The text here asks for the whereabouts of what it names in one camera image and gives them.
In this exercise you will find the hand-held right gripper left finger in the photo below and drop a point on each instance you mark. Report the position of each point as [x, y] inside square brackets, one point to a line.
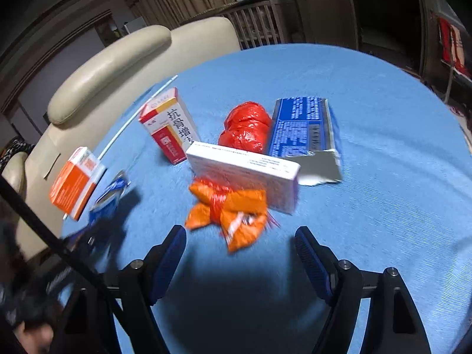
[169, 261]

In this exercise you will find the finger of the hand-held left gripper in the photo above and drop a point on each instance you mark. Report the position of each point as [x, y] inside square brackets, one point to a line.
[86, 234]

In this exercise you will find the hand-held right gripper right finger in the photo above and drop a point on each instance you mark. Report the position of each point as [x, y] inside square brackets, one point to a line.
[313, 265]

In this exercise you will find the small blue packet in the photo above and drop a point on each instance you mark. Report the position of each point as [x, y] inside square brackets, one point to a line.
[110, 195]

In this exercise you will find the orange plastic bag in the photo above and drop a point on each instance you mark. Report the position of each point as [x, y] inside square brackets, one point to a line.
[228, 206]

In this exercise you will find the white and purple box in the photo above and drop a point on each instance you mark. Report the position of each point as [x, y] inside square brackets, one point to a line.
[239, 166]

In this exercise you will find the blue box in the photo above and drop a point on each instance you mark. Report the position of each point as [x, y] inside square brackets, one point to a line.
[295, 132]

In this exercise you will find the white and red box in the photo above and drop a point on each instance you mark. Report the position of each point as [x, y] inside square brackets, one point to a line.
[173, 125]

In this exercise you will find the red plastic bag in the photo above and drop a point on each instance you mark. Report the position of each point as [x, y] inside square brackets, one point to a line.
[245, 125]

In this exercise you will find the orange and white box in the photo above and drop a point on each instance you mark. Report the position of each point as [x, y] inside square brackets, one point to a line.
[72, 188]

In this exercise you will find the blue tablecloth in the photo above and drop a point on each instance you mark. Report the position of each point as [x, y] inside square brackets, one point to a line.
[368, 210]

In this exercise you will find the dark patterned cushion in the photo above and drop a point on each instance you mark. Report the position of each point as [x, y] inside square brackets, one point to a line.
[13, 151]

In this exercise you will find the cream leather sofa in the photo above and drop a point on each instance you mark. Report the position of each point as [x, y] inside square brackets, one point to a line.
[110, 70]

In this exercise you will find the white board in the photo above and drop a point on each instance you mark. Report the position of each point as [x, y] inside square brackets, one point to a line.
[134, 26]

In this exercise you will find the wooden crib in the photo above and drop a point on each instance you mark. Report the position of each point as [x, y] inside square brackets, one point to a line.
[258, 22]

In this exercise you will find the brown door with keys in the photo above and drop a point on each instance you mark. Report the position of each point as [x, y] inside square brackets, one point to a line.
[324, 14]

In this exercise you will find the red and white cloth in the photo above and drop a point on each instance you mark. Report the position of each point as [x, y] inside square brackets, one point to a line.
[451, 44]

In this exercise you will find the brown door with glass pane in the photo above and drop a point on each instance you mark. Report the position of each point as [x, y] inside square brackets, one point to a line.
[427, 25]

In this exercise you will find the metal frame chair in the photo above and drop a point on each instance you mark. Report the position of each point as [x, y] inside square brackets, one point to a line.
[450, 81]

